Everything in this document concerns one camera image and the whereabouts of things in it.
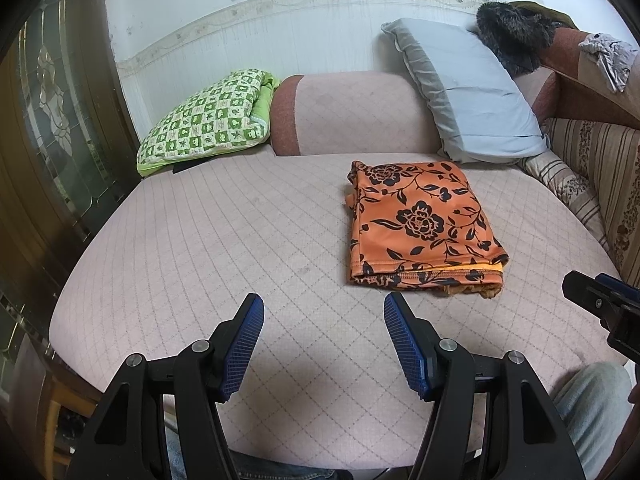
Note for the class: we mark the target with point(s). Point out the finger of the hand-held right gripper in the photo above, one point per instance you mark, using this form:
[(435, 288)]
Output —
[(620, 287), (587, 295)]

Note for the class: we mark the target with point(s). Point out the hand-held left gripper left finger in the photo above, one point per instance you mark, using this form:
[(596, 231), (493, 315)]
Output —
[(244, 345)]

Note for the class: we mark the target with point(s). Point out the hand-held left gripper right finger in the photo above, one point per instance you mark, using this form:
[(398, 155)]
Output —
[(407, 342)]

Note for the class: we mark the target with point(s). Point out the orange floral garment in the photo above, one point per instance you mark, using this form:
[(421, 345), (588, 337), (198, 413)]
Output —
[(425, 220)]

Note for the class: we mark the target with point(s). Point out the person's right leg in jeans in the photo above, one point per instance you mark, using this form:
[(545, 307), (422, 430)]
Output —
[(595, 410)]

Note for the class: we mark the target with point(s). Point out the pink quilted sofa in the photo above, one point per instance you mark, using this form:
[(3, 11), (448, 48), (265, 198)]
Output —
[(200, 250)]

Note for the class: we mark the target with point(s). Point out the striped beige sofa cushion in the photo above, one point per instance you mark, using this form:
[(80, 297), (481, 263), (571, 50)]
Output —
[(595, 170)]

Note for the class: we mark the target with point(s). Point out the wooden stool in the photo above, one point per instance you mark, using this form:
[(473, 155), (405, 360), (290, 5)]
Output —
[(70, 410)]

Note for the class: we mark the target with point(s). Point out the green patterned quilt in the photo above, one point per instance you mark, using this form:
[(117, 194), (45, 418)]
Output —
[(210, 117)]

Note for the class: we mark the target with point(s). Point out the crumpled grey cloth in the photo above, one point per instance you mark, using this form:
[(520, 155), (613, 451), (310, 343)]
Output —
[(610, 57)]

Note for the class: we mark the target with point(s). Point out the grey-blue pillow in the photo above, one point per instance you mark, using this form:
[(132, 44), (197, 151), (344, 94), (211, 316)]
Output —
[(470, 95)]

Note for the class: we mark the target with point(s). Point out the dark fur-trimmed jacket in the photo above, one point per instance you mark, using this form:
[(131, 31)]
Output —
[(515, 35)]

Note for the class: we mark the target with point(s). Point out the wooden door with leaded glass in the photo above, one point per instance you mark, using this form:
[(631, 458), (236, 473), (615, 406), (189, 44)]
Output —
[(60, 135)]

